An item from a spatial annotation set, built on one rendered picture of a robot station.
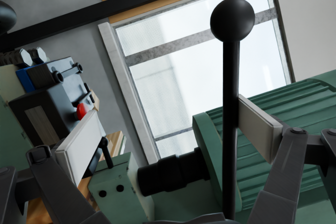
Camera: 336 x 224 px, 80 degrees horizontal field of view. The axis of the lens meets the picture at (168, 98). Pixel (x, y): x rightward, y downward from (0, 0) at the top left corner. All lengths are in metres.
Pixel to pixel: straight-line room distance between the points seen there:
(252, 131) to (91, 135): 0.13
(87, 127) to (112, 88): 1.53
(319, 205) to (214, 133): 0.21
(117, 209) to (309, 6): 1.94
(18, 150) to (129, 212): 0.20
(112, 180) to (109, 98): 1.39
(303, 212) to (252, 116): 0.29
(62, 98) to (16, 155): 0.09
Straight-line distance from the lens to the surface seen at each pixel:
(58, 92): 0.28
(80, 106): 0.29
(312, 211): 0.45
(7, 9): 0.40
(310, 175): 0.37
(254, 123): 0.17
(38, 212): 0.34
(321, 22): 2.10
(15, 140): 0.31
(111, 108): 1.73
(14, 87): 0.31
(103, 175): 0.38
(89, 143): 0.18
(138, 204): 0.39
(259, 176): 0.33
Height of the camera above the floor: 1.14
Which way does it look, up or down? 1 degrees down
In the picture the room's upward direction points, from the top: 72 degrees clockwise
